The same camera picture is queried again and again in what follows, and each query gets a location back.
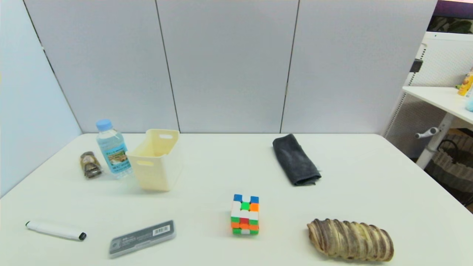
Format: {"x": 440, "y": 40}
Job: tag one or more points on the clear water bottle blue label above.
{"x": 114, "y": 155}

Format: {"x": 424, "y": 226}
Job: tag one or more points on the folded dark grey towel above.
{"x": 295, "y": 162}

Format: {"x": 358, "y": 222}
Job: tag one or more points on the cream plastic storage bin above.
{"x": 162, "y": 170}

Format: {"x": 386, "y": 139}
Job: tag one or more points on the multicoloured puzzle cube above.
{"x": 244, "y": 216}

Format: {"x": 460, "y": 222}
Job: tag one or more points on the grey pencil case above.
{"x": 142, "y": 238}

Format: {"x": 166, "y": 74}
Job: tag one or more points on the small brown snack packet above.
{"x": 90, "y": 164}

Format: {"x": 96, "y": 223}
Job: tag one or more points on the brown striped bread loaf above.
{"x": 351, "y": 240}

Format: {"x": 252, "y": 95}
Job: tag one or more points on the black clip on pegboard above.
{"x": 415, "y": 65}

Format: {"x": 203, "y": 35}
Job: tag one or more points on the white marker black cap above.
{"x": 55, "y": 229}

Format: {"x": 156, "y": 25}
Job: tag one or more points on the white side table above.
{"x": 443, "y": 98}

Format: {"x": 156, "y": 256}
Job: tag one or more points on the woven wicker basket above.
{"x": 451, "y": 170}

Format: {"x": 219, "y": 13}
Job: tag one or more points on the white pegboard panel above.
{"x": 443, "y": 59}

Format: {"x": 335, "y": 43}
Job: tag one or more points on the yellow orange bottle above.
{"x": 466, "y": 84}

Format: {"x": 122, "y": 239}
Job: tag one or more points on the pale blue container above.
{"x": 470, "y": 103}

